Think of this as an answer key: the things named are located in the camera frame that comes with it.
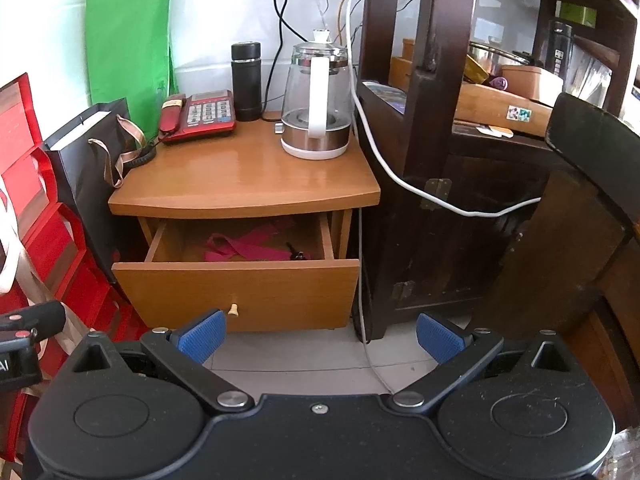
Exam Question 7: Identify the black gift bag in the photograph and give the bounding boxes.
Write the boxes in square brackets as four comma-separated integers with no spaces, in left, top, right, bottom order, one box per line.
[42,99,151,286]

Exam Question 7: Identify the dark wooden chair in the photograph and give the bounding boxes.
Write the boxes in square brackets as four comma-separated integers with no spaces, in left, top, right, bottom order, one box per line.
[470,92,640,428]

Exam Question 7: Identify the wooden nightstand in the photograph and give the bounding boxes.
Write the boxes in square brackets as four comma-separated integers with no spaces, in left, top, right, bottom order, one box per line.
[107,110,382,332]

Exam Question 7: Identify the red telephone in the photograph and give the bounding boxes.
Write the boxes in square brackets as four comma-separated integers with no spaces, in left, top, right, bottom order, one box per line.
[158,90,237,146]

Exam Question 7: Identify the pink cloth strap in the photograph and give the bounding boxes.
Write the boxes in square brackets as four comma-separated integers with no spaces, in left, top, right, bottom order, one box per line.
[204,222,313,262]

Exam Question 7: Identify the white power cable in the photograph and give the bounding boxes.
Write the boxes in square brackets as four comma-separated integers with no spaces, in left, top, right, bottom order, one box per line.
[345,0,543,219]

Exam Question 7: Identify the light wooden tray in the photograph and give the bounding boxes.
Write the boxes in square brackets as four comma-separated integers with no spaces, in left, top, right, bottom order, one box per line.
[390,55,556,137]

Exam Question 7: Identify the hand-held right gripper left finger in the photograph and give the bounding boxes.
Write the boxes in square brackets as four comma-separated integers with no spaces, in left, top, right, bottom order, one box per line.
[65,310,256,415]

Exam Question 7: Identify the row of red gift bags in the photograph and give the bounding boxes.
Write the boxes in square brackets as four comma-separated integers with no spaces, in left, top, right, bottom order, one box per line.
[0,72,151,466]

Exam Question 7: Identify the black coiled phone cord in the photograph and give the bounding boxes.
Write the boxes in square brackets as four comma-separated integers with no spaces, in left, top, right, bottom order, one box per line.
[122,142,159,170]

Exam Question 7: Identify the black thermos bottle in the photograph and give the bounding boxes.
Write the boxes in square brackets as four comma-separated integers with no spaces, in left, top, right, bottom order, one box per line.
[231,41,263,122]

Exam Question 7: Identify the yellow cable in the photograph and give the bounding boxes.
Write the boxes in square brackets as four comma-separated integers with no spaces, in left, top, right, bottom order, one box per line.
[336,0,352,46]

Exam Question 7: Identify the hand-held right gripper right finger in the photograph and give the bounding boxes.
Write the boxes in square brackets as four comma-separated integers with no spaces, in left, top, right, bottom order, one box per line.
[391,313,576,413]

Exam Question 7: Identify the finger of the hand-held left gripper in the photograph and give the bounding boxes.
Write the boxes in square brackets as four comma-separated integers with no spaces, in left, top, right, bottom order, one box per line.
[0,301,67,335]

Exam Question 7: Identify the green fabric bag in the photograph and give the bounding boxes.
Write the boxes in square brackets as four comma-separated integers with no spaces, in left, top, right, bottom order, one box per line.
[80,0,176,141]

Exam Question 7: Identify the green box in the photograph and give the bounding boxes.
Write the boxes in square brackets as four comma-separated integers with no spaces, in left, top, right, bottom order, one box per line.
[555,2,599,29]

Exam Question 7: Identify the dark wooden shelf cabinet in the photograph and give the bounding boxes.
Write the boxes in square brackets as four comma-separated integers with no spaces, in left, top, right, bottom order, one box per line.
[355,0,640,343]

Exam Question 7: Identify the blue printed booklet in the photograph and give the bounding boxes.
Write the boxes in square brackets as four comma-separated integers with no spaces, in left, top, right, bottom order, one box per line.
[362,81,409,114]

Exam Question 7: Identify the black tall bottle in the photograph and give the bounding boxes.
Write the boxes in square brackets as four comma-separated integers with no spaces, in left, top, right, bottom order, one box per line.
[547,20,574,83]

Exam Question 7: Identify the clear plastic bag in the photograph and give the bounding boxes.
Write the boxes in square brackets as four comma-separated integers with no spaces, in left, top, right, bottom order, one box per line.
[607,427,640,480]

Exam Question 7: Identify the grey cable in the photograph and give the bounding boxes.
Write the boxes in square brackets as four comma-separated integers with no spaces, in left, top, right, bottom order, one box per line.
[356,207,396,393]

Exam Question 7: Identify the tan box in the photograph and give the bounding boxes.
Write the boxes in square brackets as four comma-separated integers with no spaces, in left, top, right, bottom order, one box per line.
[501,65,566,107]

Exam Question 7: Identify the metal pot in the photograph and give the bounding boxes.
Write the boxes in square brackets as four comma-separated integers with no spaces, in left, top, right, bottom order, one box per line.
[469,42,537,82]

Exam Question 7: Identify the metal tray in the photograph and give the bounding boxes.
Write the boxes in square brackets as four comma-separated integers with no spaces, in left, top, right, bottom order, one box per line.
[280,30,353,161]

